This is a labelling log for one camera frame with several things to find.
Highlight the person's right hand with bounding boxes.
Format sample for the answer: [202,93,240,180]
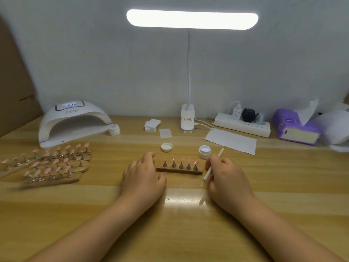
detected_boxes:
[204,155,256,219]

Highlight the person's left hand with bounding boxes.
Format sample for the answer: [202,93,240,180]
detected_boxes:
[120,151,168,213]

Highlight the grey dotting pen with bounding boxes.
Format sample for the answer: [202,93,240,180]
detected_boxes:
[200,148,225,188]

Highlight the wooden nail holder strip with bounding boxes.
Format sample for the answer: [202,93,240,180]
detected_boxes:
[155,157,204,175]

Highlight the white gel jar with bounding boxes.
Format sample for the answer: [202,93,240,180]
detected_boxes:
[198,145,212,159]

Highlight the wooden stands with pink nails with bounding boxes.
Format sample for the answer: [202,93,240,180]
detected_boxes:
[0,142,92,190]

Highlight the white nail lamp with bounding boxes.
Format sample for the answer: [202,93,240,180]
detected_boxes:
[38,100,113,149]
[313,109,349,152]

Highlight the person's right forearm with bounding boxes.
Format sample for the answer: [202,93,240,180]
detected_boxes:
[234,196,344,262]

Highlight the person's left forearm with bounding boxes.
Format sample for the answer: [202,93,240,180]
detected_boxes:
[27,194,148,262]

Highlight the white desk lamp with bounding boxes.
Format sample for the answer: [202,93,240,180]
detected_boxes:
[126,9,259,132]

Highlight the white paper sheet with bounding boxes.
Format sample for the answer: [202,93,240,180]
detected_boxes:
[204,128,257,156]

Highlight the stack of white cotton pads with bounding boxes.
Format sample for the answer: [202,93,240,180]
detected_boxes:
[144,118,162,132]

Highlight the white power strip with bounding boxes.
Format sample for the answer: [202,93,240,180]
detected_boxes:
[213,112,271,138]

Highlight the black plug adapter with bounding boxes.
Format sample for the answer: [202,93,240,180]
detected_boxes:
[241,108,257,123]

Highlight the purple tissue box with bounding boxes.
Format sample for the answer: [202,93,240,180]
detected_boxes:
[273,108,322,145]

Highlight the white tissue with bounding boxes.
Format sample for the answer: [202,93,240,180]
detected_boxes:
[297,99,320,126]

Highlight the brown cardboard box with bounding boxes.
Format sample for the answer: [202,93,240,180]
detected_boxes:
[0,16,43,137]

